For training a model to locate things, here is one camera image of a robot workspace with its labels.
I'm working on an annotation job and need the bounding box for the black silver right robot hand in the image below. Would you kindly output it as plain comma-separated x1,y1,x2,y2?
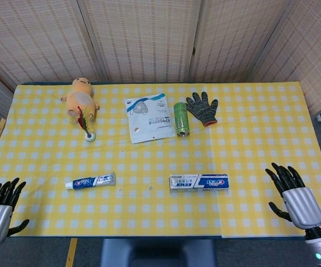
265,162,321,230

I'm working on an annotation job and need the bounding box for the blue white toothpaste tube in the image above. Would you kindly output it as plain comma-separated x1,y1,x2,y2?
65,171,116,190

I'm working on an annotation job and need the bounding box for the blue white toothpaste box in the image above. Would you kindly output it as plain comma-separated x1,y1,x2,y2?
169,174,231,194

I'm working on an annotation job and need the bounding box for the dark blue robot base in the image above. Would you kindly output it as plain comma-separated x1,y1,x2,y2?
100,238,218,267

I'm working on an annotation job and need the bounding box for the yellow white checkered tablecloth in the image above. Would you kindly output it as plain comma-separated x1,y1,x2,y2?
0,82,321,239

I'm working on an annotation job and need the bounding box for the red green feather shuttlecock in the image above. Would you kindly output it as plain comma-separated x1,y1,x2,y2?
76,105,96,142

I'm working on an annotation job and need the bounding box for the grey knitted work glove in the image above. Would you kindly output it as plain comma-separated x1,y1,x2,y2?
186,91,219,128

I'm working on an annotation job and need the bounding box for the yellow plush duck toy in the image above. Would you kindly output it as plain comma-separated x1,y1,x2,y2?
60,77,100,125

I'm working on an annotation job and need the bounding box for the green drink can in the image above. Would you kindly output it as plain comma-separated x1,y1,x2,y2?
173,102,191,138

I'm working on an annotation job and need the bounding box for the white face mask package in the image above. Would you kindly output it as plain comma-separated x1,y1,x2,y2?
125,93,176,145

